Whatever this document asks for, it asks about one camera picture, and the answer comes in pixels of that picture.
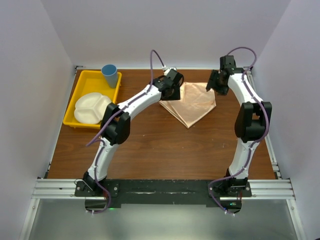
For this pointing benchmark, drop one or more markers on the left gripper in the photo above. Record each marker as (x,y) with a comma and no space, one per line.
(175,96)

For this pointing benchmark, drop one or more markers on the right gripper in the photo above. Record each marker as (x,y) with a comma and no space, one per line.
(211,83)

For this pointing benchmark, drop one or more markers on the peach cloth napkin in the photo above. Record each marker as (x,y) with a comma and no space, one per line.
(194,103)

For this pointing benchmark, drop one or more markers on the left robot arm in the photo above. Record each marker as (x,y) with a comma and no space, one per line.
(115,127)

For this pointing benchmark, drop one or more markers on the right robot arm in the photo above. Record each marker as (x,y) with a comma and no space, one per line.
(251,125)

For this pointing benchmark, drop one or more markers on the blue plastic cup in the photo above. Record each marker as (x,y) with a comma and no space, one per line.
(110,74)

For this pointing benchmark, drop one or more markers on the yellow plastic tray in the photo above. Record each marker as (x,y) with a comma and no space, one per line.
(89,81)

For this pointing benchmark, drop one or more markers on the white divided plate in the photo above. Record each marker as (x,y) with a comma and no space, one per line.
(90,108)

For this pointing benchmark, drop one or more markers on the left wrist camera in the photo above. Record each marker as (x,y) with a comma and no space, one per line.
(166,72)

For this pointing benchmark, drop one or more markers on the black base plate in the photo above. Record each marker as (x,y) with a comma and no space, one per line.
(161,192)

